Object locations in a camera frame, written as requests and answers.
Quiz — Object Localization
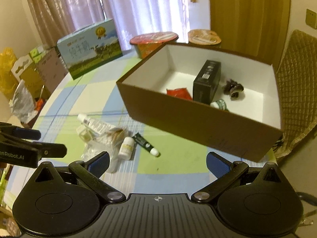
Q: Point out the dark patterned hair scrunchie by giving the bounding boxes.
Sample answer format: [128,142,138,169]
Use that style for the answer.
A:
[223,79,244,99]

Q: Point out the orange instant noodle bowl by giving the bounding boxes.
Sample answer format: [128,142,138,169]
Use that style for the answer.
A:
[187,29,221,46]

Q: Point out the brown cardboard carton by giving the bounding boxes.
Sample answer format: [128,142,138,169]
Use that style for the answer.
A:
[35,48,68,93]

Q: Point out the small green white bottle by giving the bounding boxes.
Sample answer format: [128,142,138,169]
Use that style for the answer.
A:
[210,99,228,111]

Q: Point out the brown cardboard storage box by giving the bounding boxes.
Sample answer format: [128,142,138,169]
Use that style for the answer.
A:
[116,42,283,162]

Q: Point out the white blue toothpaste box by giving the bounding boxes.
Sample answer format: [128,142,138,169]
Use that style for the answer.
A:
[77,114,115,135]

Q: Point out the red instant noodle bowl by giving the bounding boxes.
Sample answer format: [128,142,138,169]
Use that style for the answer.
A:
[130,31,178,59]

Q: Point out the cotton swab plastic bag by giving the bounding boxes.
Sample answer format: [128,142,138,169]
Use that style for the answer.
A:
[82,127,130,173]

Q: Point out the wooden door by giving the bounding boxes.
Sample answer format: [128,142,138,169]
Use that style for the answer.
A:
[210,0,291,69]

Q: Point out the quilted brown chair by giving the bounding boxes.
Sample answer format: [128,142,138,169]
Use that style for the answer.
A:
[274,30,316,158]

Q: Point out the black cables and adapter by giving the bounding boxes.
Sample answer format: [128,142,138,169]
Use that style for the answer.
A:
[272,134,285,152]

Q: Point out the green white ointment tube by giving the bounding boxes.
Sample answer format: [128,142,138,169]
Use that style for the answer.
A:
[132,133,159,157]

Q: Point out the dark wooden tissue box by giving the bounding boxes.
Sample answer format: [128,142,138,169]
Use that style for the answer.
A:
[21,98,46,129]

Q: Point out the checkered tablecloth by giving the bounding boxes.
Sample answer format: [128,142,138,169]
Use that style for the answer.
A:
[35,44,282,202]

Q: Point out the cream hair claw clip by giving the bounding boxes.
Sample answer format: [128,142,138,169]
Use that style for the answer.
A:
[76,125,94,143]

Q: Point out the red snack packet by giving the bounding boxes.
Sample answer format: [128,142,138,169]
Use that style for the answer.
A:
[166,88,192,101]

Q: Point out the wall power socket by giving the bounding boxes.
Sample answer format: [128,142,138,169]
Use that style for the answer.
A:
[305,9,317,29]

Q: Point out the small white yellow bottle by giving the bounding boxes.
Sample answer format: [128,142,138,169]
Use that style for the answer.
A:
[118,136,135,161]

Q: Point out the green milk carton box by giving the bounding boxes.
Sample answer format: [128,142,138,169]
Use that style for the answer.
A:
[57,19,122,80]

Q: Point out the black product box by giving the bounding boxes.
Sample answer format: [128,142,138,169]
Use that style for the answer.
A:
[193,60,221,105]

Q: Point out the crumpled white plastic bag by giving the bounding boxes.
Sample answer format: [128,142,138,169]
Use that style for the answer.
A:
[9,80,36,123]

